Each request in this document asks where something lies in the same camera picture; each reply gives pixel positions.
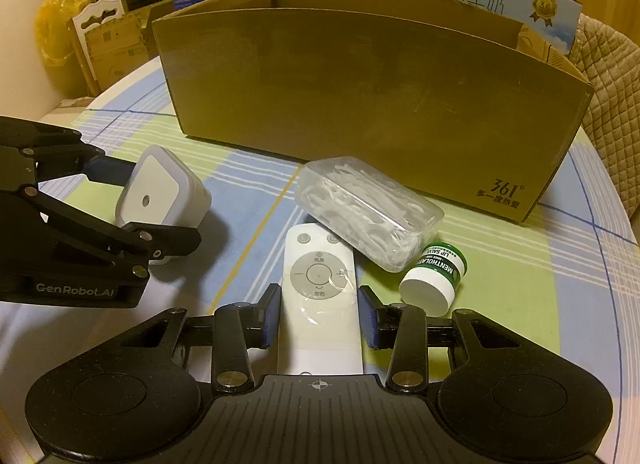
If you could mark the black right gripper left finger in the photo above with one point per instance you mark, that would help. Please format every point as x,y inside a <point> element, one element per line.
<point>231,332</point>

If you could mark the plaid tablecloth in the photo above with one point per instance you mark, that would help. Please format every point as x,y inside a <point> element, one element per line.
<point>567,278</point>

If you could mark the open brown cardboard box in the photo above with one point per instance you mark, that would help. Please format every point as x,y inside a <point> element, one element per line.
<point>443,97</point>

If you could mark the white square night light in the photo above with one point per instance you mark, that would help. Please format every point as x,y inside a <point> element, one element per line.
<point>162,190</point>

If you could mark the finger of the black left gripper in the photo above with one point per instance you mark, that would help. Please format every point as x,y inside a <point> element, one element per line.
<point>136,241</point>
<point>33,152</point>

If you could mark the yellow plastic bag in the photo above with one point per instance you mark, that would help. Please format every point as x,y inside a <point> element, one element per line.
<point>50,28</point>

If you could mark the beige quilted chair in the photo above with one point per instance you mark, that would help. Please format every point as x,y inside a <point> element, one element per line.
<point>611,62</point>

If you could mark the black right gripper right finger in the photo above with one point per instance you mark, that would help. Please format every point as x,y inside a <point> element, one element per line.
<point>408,333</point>

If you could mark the clear floss pick box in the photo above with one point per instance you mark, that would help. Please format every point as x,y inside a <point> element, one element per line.
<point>387,222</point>

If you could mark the white remote control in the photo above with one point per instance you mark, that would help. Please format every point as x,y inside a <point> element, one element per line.
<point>319,331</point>

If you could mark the brown cardboard box on floor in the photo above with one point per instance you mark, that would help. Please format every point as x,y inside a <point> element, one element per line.
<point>111,42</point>

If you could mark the green white balm jar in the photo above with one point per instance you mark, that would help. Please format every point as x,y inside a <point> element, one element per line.
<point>431,283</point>

